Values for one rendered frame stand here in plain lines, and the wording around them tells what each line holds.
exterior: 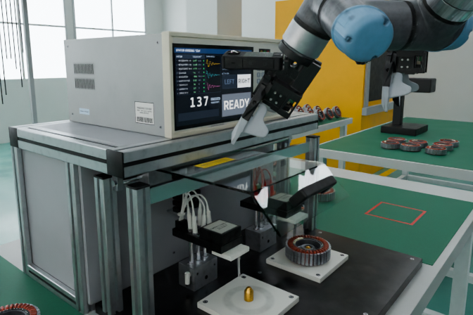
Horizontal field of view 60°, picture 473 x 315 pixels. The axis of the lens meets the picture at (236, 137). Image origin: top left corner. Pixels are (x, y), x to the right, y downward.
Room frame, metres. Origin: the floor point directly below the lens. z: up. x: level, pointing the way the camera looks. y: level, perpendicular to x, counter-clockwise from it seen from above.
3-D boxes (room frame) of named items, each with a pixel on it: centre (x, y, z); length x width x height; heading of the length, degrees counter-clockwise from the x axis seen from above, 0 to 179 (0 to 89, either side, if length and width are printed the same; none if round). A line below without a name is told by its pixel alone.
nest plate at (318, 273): (0.96, -0.18, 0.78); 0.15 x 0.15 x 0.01; 51
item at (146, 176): (0.80, 0.17, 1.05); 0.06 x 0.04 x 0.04; 141
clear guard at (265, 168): (0.77, -0.02, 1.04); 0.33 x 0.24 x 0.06; 51
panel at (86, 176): (1.02, 0.09, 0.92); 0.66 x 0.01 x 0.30; 141
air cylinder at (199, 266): (0.86, 0.09, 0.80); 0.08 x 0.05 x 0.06; 141
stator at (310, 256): (0.96, -0.18, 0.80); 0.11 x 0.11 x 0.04
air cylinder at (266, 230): (1.05, -0.07, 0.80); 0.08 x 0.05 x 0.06; 141
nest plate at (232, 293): (0.77, -0.03, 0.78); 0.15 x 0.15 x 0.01; 51
